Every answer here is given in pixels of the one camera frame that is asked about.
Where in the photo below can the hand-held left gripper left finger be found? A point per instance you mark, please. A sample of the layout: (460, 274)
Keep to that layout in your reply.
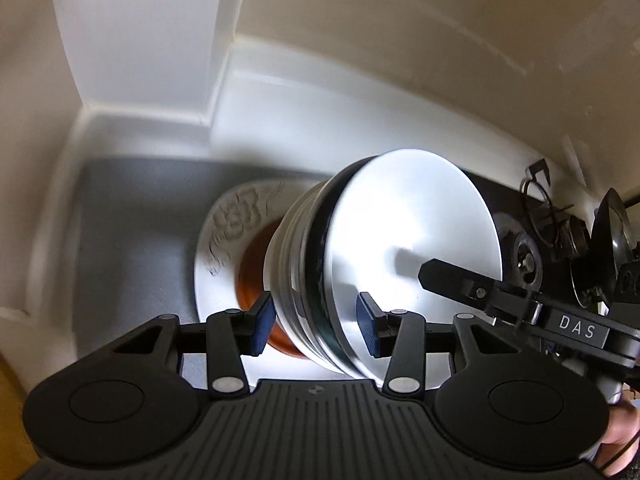
(262, 325)

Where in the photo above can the black gas stove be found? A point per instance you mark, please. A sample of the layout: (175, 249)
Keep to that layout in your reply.
(550, 230)

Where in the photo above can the black pot support grate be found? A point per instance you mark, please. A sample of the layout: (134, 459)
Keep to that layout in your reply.
(540, 195)

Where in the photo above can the white deep plate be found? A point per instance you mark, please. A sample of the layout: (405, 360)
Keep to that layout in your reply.
(415, 210)

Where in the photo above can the white floral triangular plate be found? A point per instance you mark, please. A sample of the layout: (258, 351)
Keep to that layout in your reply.
(220, 240)

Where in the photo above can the person's right hand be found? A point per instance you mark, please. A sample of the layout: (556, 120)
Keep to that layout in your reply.
(622, 430)

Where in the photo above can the grey woven placemat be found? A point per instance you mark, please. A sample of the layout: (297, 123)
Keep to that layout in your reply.
(135, 260)

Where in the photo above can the brown round plate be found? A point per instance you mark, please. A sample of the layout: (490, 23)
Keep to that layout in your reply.
(250, 270)

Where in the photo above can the round metal stove burner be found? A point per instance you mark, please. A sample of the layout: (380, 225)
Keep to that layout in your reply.
(526, 260)

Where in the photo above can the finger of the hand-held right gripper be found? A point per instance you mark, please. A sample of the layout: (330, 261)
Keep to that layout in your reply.
(465, 285)

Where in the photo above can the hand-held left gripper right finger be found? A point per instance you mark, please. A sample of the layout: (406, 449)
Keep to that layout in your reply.
(368, 325)

